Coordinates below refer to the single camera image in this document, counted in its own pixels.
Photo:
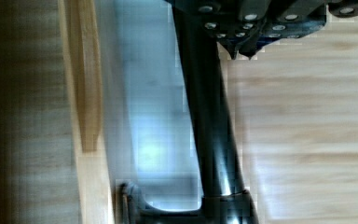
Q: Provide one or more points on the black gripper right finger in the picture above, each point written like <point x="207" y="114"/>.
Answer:
<point x="273" y="30"/>

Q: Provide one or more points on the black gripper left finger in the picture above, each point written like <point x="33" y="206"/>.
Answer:
<point x="235" y="36"/>

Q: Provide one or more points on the wooden drawer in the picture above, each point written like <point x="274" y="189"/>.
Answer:
<point x="91" y="97"/>

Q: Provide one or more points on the black drawer handle bar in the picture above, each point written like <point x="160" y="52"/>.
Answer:
<point x="225" y="199"/>

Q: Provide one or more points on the bamboo cutting board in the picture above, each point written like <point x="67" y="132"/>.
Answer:
<point x="294" y="108"/>

